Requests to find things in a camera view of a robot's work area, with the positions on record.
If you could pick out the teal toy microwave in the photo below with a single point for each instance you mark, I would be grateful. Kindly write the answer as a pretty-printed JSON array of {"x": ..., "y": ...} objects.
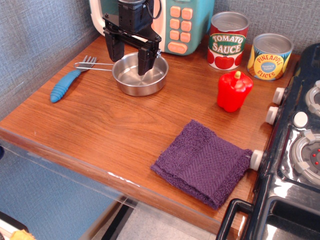
[{"x": 182, "y": 24}]

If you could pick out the blue handled toy fork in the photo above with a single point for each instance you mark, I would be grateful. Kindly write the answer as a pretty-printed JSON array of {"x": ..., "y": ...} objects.
[{"x": 60, "y": 89}]

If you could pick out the tomato sauce can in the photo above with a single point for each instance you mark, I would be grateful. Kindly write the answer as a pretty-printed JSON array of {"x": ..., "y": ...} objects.
[{"x": 227, "y": 38}]

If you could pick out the black toy stove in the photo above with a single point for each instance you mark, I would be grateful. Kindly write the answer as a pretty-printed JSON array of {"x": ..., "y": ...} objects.
[{"x": 286, "y": 203}]

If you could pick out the purple towel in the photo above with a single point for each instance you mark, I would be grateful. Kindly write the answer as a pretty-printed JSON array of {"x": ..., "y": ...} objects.
[{"x": 203, "y": 165}]

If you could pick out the red toy bell pepper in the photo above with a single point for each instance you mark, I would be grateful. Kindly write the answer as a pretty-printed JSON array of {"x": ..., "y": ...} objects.
[{"x": 233, "y": 88}]

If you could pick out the pineapple slices can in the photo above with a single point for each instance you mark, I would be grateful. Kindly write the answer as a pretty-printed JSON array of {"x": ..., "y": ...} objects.
[{"x": 269, "y": 56}]

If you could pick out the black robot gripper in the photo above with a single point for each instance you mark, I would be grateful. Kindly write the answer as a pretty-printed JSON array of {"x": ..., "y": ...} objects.
[{"x": 133, "y": 26}]

